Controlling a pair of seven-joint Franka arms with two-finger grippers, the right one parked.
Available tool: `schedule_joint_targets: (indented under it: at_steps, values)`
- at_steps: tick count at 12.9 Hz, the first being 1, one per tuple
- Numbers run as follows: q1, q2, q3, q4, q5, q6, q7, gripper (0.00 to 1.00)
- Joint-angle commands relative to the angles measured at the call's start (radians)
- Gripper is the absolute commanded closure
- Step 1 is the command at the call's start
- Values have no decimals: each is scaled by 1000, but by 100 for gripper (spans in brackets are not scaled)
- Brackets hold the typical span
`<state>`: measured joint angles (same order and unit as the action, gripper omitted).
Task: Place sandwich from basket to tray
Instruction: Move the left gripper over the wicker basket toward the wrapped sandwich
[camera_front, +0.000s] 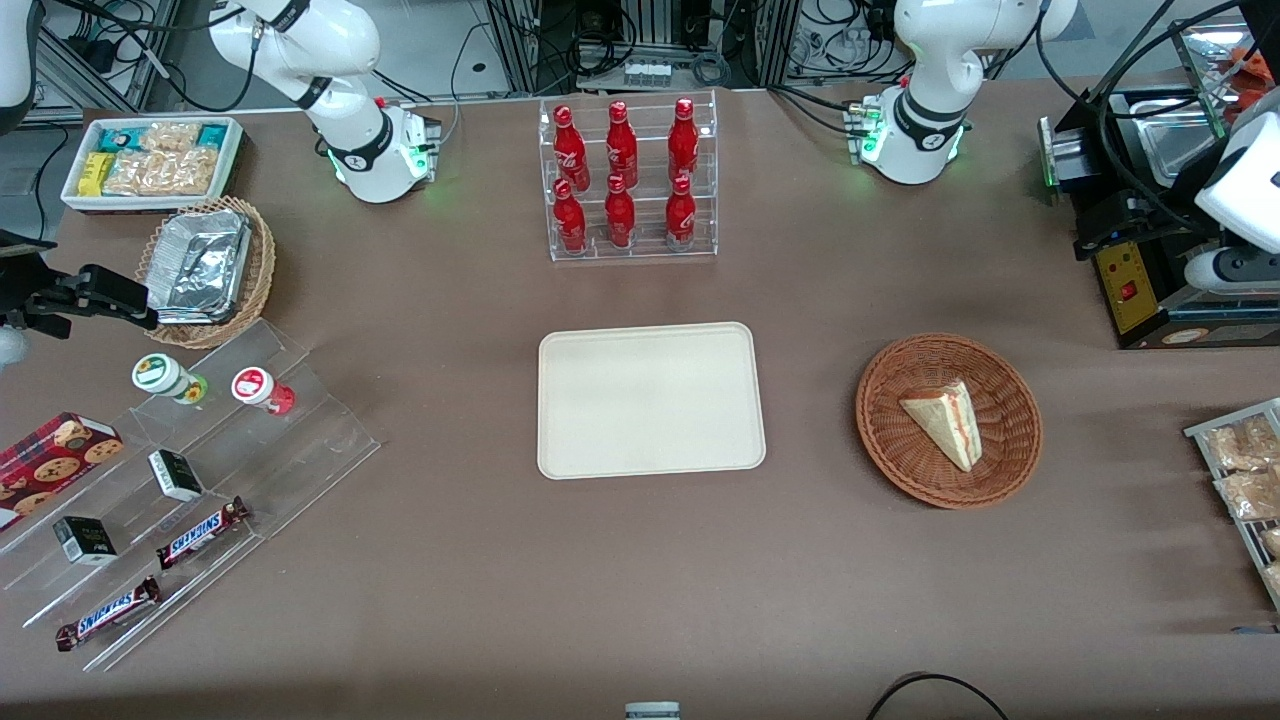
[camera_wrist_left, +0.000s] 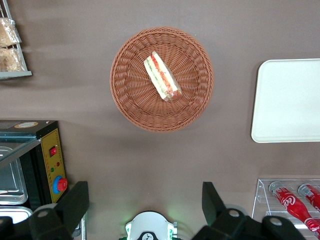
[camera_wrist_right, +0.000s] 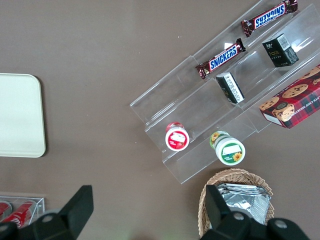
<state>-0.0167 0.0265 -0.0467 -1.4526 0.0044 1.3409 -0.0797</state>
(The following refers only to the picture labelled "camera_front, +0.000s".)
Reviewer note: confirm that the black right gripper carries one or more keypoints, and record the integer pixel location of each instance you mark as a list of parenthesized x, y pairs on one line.
[(22, 291)]

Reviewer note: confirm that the triangle sandwich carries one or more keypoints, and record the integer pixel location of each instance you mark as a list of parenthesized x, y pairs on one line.
[(945, 420)]

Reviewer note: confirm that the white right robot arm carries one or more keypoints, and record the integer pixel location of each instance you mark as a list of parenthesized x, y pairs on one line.
[(330, 50)]

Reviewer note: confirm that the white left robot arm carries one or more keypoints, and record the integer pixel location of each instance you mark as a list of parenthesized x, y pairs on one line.
[(930, 60)]

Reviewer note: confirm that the aluminium foil tray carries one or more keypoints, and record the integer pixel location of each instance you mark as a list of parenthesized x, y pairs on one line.
[(200, 265)]

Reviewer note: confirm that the small wicker basket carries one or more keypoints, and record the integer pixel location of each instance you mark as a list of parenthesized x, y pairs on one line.
[(262, 260)]

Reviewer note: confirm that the cream plastic tray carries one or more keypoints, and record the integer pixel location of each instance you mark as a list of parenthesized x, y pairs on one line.
[(650, 400)]

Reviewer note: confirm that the large round wicker basket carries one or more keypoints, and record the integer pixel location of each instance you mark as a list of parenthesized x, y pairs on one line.
[(900, 440)]

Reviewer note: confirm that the green label white-lid jar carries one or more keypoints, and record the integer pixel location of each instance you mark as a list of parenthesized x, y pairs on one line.
[(160, 375)]

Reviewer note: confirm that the yellow snack pack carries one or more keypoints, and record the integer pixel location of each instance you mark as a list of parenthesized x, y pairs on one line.
[(94, 173)]

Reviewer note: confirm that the clear cracker bag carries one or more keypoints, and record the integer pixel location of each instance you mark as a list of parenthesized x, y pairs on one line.
[(160, 173), (170, 136)]

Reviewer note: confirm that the teal snack pack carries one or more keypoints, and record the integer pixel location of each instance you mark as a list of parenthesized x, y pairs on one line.
[(120, 137), (212, 135)]

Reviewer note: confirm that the red label white-lid jar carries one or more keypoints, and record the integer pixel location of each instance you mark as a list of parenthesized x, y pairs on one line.
[(255, 385)]

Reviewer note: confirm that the red cookie box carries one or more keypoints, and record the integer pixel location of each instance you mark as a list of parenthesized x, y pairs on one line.
[(50, 465)]

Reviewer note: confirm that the white rectangular snack bin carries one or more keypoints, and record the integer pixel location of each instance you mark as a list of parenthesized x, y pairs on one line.
[(232, 150)]

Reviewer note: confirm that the small black box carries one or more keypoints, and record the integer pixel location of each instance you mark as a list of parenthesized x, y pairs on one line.
[(176, 475), (85, 540)]

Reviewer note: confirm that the clear acrylic stepped stand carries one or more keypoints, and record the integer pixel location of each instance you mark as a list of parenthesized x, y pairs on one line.
[(310, 440)]

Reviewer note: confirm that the Snickers chocolate bar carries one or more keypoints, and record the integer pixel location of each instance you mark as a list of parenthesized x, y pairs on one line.
[(105, 613), (200, 533)]

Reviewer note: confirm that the red cola bottle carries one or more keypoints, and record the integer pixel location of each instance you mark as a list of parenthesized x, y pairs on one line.
[(620, 218), (570, 222), (683, 140), (621, 145), (680, 218), (570, 150)]

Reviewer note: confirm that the clear acrylic bottle rack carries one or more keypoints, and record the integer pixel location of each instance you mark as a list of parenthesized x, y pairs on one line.
[(645, 130)]

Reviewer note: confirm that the white power strip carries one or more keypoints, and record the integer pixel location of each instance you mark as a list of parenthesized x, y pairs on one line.
[(647, 73)]

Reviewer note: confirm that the small grey device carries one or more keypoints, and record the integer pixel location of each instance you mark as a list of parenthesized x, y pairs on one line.
[(652, 711)]

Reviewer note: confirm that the black machine with yellow panel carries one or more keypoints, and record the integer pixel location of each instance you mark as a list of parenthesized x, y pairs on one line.
[(1130, 290)]

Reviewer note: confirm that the clear snack bag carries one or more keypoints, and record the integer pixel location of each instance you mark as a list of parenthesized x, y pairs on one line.
[(1240, 445), (1250, 495), (1272, 542), (1274, 580)]

